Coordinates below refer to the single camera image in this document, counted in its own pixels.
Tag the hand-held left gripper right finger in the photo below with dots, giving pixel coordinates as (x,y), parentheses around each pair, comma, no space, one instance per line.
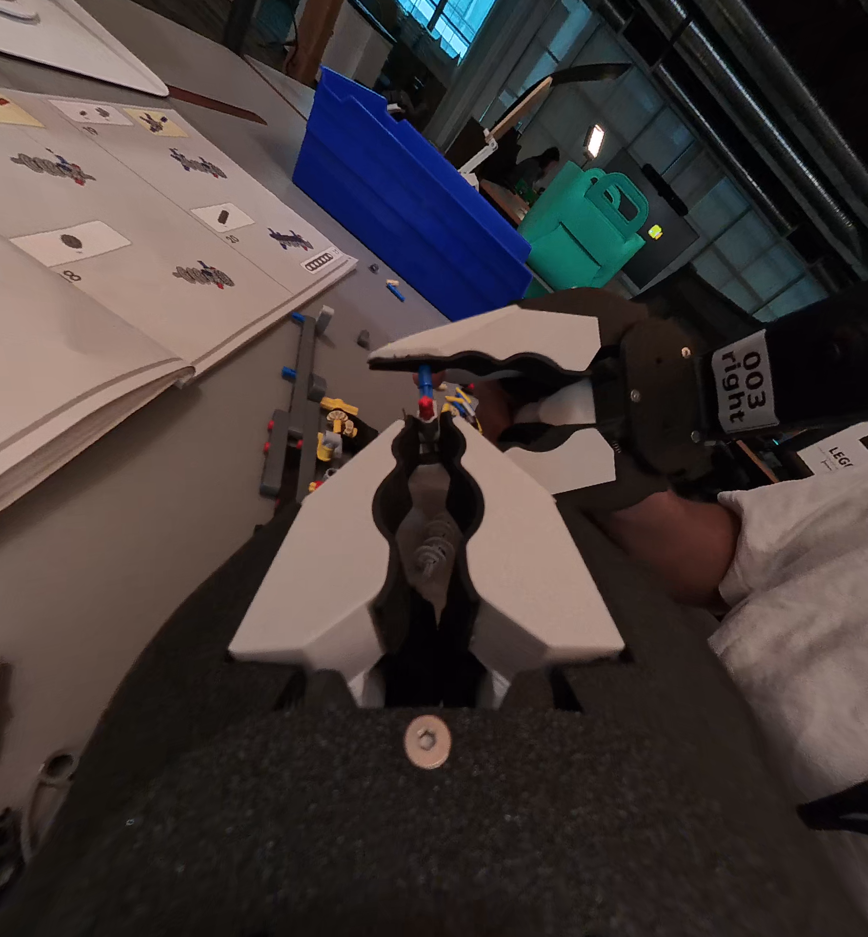
(551,578)

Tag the person's right forearm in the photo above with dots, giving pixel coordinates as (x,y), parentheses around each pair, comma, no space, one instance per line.
(675,542)

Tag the teal plastic crate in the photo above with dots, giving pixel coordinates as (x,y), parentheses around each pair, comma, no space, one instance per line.
(580,234)

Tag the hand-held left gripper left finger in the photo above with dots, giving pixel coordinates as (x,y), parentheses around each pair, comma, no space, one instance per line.
(309,578)

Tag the person's right hand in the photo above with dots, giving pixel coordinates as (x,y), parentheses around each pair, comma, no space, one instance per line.
(496,410)

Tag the partly built lego chassis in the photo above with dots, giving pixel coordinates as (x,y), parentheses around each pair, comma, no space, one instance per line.
(306,410)

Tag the white printed shirt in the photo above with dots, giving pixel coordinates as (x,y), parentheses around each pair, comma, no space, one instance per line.
(829,622)

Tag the lego instruction booklet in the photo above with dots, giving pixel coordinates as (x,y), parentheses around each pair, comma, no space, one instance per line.
(112,293)

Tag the wooden board desk stand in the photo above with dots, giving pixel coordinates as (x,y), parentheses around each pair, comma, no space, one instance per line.
(521,110)

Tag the pile of colourful lego pieces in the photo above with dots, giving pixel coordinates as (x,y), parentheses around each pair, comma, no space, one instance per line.
(463,406)

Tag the small paned window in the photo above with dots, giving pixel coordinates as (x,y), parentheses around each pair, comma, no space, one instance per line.
(448,22)

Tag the grey lego axle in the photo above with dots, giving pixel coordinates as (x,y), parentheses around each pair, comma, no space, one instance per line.
(430,549)

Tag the blue plastic bin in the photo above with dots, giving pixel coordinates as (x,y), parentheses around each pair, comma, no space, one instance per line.
(404,197)

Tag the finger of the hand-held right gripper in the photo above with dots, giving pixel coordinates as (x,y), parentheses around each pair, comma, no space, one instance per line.
(565,461)
(514,333)

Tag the grey three-branch lego connector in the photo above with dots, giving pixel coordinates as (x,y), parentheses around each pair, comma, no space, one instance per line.
(428,439)

